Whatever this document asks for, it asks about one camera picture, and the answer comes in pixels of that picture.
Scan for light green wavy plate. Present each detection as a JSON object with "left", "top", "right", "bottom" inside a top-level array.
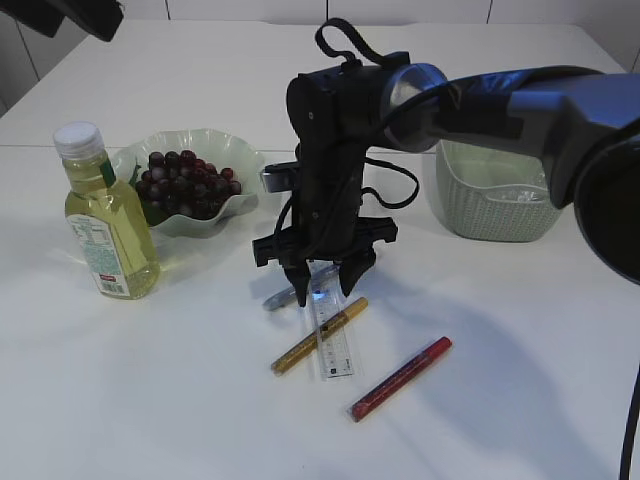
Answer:
[{"left": 112, "top": 129, "right": 264, "bottom": 238}]

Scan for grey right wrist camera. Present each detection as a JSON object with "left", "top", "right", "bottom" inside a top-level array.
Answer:
[{"left": 260, "top": 161, "right": 299, "bottom": 193}]

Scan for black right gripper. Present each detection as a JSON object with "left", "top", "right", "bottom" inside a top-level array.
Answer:
[{"left": 252, "top": 217, "right": 398, "bottom": 306}]

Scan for clear plastic ruler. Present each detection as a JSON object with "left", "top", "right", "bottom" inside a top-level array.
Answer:
[{"left": 306, "top": 261, "right": 359, "bottom": 380}]

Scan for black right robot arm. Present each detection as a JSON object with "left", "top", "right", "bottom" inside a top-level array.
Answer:
[{"left": 253, "top": 54, "right": 639, "bottom": 302}]

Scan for yellow tea plastic bottle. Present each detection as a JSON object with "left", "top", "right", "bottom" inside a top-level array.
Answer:
[{"left": 53, "top": 121, "right": 160, "bottom": 300}]

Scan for gold glitter marker pen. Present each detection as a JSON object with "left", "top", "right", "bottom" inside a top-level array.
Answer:
[{"left": 271, "top": 297, "right": 369, "bottom": 376}]

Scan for light green woven basket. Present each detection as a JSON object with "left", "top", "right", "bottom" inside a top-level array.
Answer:
[{"left": 435, "top": 140, "right": 561, "bottom": 243}]

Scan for purple red grape bunch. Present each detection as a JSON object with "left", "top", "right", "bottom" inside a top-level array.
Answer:
[{"left": 131, "top": 150, "right": 243, "bottom": 226}]

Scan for red glitter marker pen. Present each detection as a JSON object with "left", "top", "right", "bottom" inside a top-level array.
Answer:
[{"left": 349, "top": 336, "right": 453, "bottom": 422}]

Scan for silver glitter marker pen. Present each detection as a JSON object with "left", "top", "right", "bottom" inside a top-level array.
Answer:
[{"left": 262, "top": 265, "right": 338, "bottom": 311}]

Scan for clear plastic sheet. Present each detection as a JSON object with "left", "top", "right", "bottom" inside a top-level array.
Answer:
[{"left": 487, "top": 185, "right": 549, "bottom": 203}]

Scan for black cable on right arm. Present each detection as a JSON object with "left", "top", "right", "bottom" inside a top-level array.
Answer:
[{"left": 272, "top": 17, "right": 640, "bottom": 480}]

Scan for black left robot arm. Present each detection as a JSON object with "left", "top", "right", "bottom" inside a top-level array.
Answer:
[{"left": 1, "top": 0, "right": 124, "bottom": 42}]

